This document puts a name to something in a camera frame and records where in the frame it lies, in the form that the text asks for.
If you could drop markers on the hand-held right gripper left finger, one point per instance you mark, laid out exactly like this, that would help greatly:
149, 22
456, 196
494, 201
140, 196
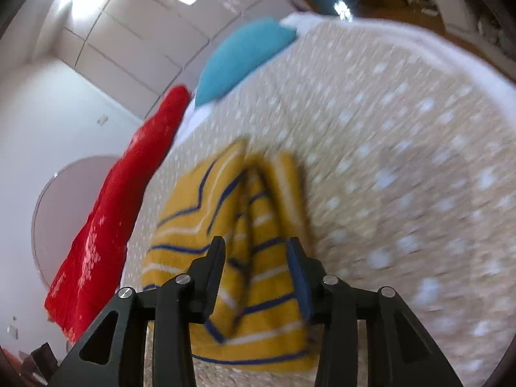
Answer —
209, 286

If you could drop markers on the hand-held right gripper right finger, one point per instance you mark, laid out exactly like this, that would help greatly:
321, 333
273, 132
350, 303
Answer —
300, 286

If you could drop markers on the yellow striped sweater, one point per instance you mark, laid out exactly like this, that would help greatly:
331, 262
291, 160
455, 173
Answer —
250, 217

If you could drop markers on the red patterned blanket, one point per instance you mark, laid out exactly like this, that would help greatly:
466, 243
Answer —
117, 209

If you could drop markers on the beige spotted bed cover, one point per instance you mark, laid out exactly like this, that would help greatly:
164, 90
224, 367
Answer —
383, 169

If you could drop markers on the rounded grey headboard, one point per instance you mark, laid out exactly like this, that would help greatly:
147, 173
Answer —
60, 213

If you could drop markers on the teal pillow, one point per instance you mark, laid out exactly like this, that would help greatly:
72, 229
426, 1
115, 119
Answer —
242, 60

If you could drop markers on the white wardrobe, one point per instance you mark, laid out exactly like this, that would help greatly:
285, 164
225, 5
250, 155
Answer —
153, 24

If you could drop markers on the cluttered white shelf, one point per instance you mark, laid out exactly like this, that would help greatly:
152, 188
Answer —
451, 0

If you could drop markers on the white wall switch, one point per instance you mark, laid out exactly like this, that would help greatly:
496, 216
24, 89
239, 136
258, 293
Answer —
102, 119

